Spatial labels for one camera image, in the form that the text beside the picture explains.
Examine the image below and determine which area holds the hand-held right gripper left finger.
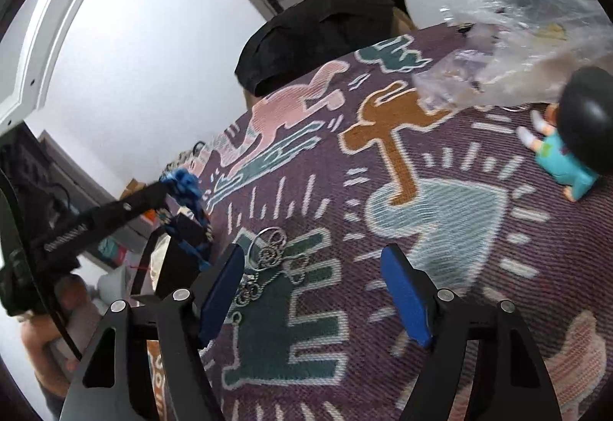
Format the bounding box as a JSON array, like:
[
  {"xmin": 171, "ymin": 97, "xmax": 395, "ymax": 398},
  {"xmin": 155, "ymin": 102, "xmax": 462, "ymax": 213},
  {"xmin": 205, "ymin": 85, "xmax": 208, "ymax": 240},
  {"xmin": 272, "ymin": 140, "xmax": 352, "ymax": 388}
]
[{"xmin": 59, "ymin": 243, "xmax": 246, "ymax": 421}]

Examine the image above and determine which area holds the clear plastic bag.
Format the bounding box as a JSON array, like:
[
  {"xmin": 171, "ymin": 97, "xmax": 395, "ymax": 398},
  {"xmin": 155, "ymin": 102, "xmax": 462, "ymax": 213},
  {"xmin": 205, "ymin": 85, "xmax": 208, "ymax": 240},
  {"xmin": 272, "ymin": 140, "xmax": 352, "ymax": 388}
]
[{"xmin": 411, "ymin": 0, "xmax": 605, "ymax": 113}]

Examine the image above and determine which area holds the person's left forearm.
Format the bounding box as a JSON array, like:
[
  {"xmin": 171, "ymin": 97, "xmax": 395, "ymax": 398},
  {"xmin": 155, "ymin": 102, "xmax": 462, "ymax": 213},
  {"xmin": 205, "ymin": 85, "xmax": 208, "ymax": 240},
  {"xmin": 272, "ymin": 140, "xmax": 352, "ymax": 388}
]
[{"xmin": 21, "ymin": 317, "xmax": 74, "ymax": 418}]

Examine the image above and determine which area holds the black-haired doll figure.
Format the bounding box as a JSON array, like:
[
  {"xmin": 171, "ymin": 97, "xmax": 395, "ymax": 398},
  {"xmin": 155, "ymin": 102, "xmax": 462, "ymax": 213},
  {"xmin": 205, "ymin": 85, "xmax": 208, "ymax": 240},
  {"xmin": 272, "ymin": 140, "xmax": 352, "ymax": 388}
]
[{"xmin": 516, "ymin": 66, "xmax": 613, "ymax": 202}]

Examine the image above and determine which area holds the blue beaded necklace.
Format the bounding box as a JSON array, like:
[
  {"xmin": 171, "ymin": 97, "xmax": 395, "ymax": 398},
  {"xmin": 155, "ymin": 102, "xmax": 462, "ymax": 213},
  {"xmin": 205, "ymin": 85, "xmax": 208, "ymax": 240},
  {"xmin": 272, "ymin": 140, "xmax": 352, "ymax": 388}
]
[{"xmin": 160, "ymin": 166, "xmax": 214, "ymax": 271}]

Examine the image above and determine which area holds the person's left hand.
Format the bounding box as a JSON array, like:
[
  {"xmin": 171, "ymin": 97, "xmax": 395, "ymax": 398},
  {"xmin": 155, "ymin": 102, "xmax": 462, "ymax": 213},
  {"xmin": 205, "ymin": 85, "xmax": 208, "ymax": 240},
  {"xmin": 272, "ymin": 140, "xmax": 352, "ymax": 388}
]
[{"xmin": 55, "ymin": 274, "xmax": 105, "ymax": 355}]

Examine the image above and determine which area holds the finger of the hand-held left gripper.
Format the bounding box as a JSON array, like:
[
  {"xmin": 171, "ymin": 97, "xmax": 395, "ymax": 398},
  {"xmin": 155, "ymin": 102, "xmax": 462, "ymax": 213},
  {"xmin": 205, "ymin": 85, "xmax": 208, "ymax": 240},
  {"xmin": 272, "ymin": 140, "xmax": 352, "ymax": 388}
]
[{"xmin": 35, "ymin": 182, "xmax": 169, "ymax": 260}]

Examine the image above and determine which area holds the silver chain necklace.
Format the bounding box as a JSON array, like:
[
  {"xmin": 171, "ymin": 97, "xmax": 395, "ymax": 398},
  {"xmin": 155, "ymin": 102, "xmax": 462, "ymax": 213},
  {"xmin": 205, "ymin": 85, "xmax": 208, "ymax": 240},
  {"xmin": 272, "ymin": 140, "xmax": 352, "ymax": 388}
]
[{"xmin": 233, "ymin": 226, "xmax": 310, "ymax": 325}]

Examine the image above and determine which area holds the black jewelry box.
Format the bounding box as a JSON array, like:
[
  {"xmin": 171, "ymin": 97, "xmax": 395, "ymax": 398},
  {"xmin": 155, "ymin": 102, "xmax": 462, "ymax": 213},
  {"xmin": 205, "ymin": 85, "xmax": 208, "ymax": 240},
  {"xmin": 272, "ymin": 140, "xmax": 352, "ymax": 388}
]
[{"xmin": 128, "ymin": 214, "xmax": 214, "ymax": 308}]

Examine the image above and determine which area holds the printed purple blanket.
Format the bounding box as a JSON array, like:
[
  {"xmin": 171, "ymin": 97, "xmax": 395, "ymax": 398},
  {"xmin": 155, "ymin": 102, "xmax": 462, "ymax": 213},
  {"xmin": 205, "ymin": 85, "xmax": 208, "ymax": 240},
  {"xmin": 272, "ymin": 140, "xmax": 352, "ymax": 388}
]
[{"xmin": 146, "ymin": 33, "xmax": 613, "ymax": 421}]

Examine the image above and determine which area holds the black shoe rack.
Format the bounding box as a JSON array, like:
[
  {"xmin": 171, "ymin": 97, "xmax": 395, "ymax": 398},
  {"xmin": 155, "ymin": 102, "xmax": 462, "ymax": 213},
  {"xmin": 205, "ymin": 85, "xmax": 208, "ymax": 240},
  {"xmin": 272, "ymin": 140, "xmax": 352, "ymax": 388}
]
[{"xmin": 165, "ymin": 140, "xmax": 208, "ymax": 178}]

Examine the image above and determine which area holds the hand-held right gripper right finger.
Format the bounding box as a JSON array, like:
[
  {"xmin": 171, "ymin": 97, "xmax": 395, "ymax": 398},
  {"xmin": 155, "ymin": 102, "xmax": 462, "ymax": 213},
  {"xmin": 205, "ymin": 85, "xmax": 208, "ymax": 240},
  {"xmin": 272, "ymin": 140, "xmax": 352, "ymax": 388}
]
[{"xmin": 380, "ymin": 243, "xmax": 564, "ymax": 421}]

